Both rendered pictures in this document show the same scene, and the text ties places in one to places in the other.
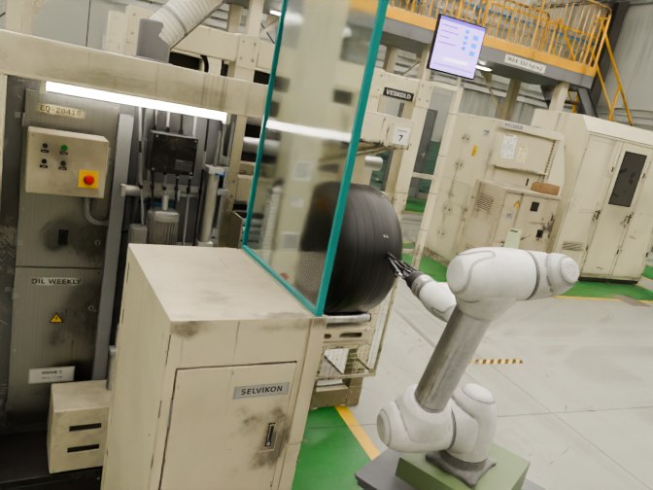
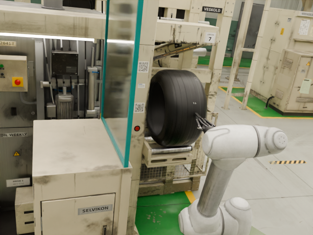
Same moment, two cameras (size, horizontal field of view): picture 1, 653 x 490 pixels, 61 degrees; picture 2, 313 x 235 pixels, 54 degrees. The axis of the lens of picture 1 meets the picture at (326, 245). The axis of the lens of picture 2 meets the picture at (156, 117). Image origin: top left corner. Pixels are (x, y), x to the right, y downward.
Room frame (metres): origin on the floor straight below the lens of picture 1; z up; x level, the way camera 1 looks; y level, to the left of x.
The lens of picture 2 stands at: (0.21, -0.29, 1.96)
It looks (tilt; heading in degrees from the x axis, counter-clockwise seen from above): 22 degrees down; 9
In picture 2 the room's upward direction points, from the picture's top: 7 degrees clockwise
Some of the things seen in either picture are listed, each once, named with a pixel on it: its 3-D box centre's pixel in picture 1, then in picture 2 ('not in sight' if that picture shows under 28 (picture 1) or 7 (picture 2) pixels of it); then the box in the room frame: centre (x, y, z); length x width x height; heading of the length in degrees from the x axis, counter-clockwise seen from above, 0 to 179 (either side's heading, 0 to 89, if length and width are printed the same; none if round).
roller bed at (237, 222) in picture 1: (251, 245); not in sight; (2.59, 0.36, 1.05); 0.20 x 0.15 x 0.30; 121
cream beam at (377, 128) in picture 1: (347, 122); (177, 31); (2.70, 0.02, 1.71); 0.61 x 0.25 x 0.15; 121
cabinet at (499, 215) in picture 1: (505, 236); (301, 83); (6.83, -2.16, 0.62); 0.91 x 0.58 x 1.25; 115
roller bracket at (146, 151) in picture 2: not in sight; (141, 142); (2.29, 0.12, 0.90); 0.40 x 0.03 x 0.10; 31
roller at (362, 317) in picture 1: (335, 318); (170, 149); (2.26, -0.11, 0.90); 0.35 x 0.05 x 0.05; 121
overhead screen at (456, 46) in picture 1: (456, 48); not in sight; (6.29, -0.93, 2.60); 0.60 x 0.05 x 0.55; 115
